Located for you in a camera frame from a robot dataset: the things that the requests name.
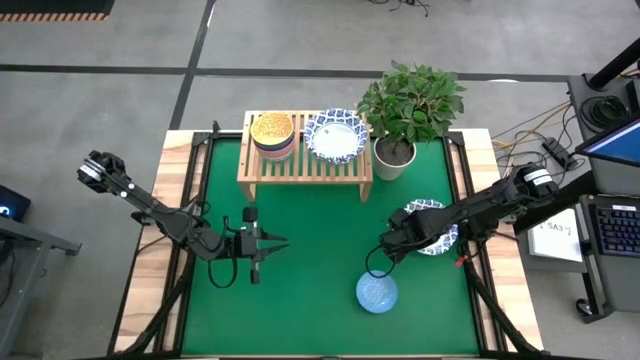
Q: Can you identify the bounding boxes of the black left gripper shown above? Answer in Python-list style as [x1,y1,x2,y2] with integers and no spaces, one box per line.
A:
[234,207,290,285]

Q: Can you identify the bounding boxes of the yellow floor cable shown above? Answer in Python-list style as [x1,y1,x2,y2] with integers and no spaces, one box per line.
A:
[492,102,574,201]

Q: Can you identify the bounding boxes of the white labelled paper box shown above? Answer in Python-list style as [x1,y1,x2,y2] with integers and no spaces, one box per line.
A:
[527,212,585,264]

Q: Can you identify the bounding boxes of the grey side table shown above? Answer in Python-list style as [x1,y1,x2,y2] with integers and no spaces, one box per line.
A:
[0,214,82,357]

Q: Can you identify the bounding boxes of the black power strip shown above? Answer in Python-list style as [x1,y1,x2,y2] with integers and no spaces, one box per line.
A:
[542,137,581,171]

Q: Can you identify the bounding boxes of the white plant pot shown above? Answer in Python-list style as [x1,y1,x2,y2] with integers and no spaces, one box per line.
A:
[372,137,418,182]

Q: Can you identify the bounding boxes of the orange patterned small plate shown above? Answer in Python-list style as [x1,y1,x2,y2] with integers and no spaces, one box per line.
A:
[255,147,295,163]

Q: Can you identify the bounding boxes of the green leafy plant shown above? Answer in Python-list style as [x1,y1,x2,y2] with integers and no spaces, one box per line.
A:
[356,59,469,146]

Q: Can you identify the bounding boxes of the black backlit keyboard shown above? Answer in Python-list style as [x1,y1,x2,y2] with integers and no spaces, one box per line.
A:
[589,202,640,259]

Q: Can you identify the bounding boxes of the blue lit monitor screen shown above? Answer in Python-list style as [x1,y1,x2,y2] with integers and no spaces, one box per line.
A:
[574,117,640,169]

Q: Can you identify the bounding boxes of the black diagonal pole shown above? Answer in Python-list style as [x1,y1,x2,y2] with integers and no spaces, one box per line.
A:
[587,37,640,92]

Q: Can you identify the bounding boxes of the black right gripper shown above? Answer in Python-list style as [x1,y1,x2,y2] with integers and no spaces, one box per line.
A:
[380,208,429,264]

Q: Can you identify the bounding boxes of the black floor cable bundle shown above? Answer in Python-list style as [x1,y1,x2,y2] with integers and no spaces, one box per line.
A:
[368,0,432,19]

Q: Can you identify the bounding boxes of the coiled black cable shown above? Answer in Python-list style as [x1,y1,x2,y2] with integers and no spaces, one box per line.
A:
[579,94,627,134]

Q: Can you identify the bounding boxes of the black device blue light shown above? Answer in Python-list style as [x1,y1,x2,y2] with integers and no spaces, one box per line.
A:
[0,183,32,224]

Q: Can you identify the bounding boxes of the slatted wooden shelf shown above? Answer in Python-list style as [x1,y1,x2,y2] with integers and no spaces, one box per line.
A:
[237,109,375,204]

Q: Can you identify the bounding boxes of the blue patterned white plate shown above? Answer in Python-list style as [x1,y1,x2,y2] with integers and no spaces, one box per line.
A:
[403,198,460,257]
[303,107,370,165]

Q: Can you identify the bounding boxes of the light blue small plate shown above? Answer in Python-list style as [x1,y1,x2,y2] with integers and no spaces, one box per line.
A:
[355,269,400,315]

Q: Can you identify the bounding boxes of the grey equipment cart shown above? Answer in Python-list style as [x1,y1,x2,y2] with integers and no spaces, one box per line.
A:
[567,72,640,324]

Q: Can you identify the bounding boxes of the black aluminium table frame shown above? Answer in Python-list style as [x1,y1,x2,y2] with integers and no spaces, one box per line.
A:
[107,119,546,360]

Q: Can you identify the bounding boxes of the black hazard striped mat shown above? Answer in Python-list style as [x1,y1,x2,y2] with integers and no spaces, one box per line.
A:
[0,0,116,22]

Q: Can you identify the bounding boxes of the black support bar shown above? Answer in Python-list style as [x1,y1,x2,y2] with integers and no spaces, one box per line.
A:
[513,169,601,235]

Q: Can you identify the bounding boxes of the yellow patterned small plate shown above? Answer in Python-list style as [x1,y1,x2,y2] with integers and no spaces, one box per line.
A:
[249,111,295,147]

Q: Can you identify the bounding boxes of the green table mat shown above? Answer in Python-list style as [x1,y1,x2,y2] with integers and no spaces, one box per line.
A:
[180,137,481,357]

